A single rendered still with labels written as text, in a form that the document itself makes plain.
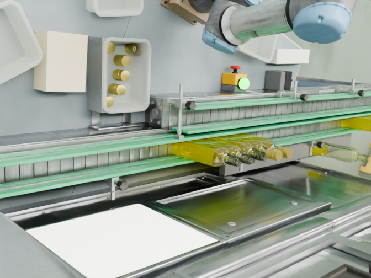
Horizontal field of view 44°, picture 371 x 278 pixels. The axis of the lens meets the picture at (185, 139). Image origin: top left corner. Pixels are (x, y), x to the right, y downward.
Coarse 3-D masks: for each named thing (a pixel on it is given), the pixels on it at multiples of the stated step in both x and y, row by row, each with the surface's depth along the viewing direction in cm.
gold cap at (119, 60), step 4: (116, 56) 143; (120, 56) 142; (124, 56) 141; (128, 56) 142; (116, 60) 142; (120, 60) 141; (124, 60) 141; (128, 60) 142; (116, 64) 143; (120, 64) 142; (124, 64) 141; (128, 64) 142
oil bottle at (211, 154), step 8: (176, 144) 150; (184, 144) 147; (192, 144) 145; (200, 144) 143; (208, 144) 144; (176, 152) 151; (184, 152) 148; (192, 152) 145; (200, 152) 142; (208, 152) 140; (216, 152) 138; (224, 152) 138; (200, 160) 143; (208, 160) 140; (216, 160) 138
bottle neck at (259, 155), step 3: (249, 150) 146; (252, 150) 145; (255, 150) 145; (249, 153) 145; (252, 153) 144; (255, 153) 143; (258, 153) 143; (261, 153) 142; (264, 153) 143; (255, 156) 143; (258, 156) 142; (261, 156) 145; (264, 156) 144; (258, 159) 143; (261, 159) 143
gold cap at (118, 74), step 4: (116, 72) 143; (120, 72) 142; (124, 72) 142; (128, 72) 143; (116, 76) 143; (120, 76) 141; (124, 76) 142; (128, 76) 143; (120, 80) 143; (124, 80) 142
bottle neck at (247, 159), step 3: (237, 153) 142; (240, 153) 141; (243, 153) 141; (237, 156) 141; (240, 156) 140; (243, 156) 140; (246, 156) 139; (249, 156) 138; (252, 156) 139; (243, 159) 139; (246, 159) 139; (249, 159) 141; (252, 159) 140; (243, 162) 140; (246, 162) 139; (249, 162) 140; (252, 162) 140
